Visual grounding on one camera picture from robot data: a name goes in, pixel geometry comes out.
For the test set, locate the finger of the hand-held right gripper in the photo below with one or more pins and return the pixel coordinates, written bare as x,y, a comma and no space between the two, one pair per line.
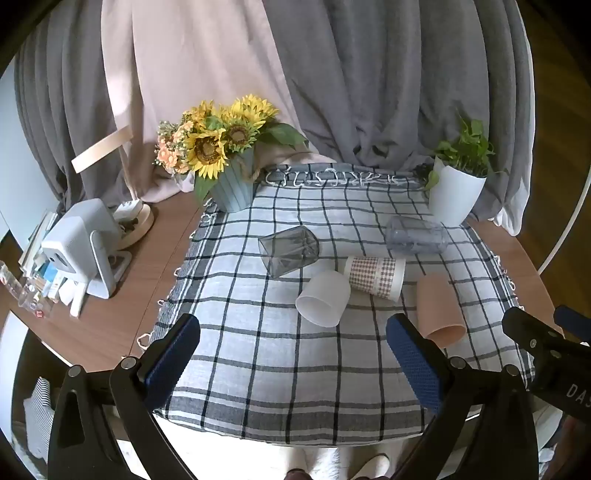
531,332
575,325

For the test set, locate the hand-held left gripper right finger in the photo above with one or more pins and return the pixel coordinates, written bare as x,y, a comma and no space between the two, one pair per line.
415,360

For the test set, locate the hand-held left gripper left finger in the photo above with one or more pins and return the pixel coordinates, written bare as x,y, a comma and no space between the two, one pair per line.
171,355

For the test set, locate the pink cup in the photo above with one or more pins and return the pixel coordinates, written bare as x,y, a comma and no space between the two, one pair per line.
438,304

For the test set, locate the checked pattern paper cup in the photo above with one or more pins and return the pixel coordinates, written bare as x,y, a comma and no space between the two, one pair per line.
376,277

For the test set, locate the white frosted cup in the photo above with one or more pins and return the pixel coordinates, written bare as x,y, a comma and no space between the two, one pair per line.
325,295

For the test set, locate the clear ribbed plastic cup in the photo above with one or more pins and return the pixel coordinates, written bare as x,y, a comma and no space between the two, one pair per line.
415,235

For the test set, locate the grey transparent faceted cup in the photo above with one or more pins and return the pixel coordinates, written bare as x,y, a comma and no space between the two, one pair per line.
288,249

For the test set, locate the checked tablecloth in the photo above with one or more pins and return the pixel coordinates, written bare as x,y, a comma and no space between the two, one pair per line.
277,364

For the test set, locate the pale slipper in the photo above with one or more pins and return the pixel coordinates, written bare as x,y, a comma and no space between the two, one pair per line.
373,467

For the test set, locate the stack of books and boxes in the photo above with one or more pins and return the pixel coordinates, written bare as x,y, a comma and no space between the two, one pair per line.
51,281

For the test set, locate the striped cloth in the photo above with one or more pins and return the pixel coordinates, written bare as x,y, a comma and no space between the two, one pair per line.
39,415

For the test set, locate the white box-shaped device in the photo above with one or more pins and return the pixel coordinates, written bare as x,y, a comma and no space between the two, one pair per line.
76,240

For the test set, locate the white plant pot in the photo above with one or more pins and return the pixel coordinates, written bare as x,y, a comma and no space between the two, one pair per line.
455,196

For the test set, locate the clear plastic container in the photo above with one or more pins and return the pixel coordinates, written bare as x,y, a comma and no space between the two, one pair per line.
21,288

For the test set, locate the grey-blue ribbed flower pot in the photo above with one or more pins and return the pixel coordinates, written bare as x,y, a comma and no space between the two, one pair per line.
235,184

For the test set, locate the green leafy plant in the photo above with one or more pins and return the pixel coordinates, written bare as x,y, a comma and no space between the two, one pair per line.
466,147

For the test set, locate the sunflower bouquet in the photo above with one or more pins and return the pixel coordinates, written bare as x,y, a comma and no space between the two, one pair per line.
212,138

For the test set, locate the grey curtain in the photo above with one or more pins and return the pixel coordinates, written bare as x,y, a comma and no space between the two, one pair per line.
369,69

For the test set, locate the pale pink curtain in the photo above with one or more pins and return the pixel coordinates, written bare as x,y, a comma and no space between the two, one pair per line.
184,60

